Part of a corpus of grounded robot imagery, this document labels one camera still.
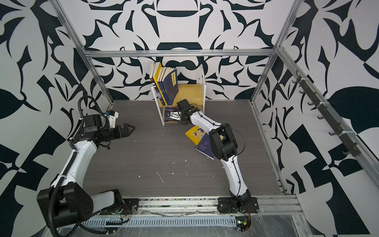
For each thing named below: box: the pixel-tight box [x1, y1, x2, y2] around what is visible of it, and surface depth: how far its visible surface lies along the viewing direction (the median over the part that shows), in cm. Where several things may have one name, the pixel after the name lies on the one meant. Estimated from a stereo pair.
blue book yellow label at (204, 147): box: [194, 132, 216, 161], surface depth 94 cm
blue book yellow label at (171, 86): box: [162, 69, 179, 106], surface depth 87 cm
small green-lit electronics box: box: [235, 215, 252, 233], surface depth 73 cm
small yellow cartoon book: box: [184, 125, 207, 146], surface depth 101 cm
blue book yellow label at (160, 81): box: [156, 67, 171, 106], surface depth 83 cm
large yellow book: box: [152, 61, 168, 106], surface depth 81 cm
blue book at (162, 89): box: [157, 81, 169, 106], surface depth 83 cm
